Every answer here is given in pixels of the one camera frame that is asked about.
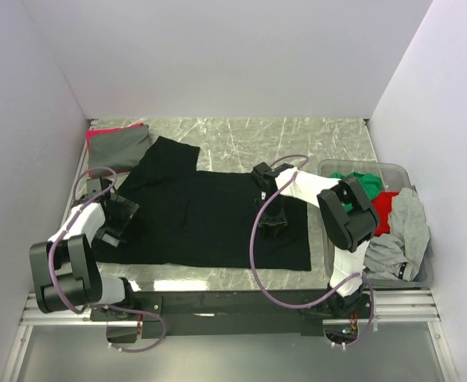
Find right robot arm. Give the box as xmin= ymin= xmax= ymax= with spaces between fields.
xmin=249 ymin=162 xmax=379 ymax=318

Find black base beam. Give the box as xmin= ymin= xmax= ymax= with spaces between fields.
xmin=89 ymin=288 xmax=377 ymax=342

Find aluminium rail frame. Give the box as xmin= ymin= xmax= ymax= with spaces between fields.
xmin=3 ymin=117 xmax=457 ymax=381

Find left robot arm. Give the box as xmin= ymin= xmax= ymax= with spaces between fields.
xmin=29 ymin=177 xmax=142 ymax=320

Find green t-shirt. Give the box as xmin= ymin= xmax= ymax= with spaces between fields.
xmin=330 ymin=172 xmax=383 ymax=201

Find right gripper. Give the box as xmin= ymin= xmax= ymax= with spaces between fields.
xmin=255 ymin=195 xmax=287 ymax=237

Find black t-shirt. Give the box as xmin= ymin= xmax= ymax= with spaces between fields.
xmin=91 ymin=135 xmax=313 ymax=272

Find red t-shirt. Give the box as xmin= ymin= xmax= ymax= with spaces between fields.
xmin=372 ymin=192 xmax=399 ymax=236

